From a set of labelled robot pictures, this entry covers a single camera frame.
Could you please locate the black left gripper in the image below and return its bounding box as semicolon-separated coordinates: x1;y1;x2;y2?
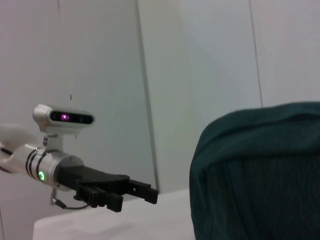
58;164;160;214

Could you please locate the dark teal insulated lunch bag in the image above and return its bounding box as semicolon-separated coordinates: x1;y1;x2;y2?
189;101;320;240

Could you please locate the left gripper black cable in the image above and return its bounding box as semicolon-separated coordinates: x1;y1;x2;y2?
50;189;91;211

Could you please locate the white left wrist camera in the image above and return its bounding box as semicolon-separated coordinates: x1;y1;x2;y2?
32;103;96;152

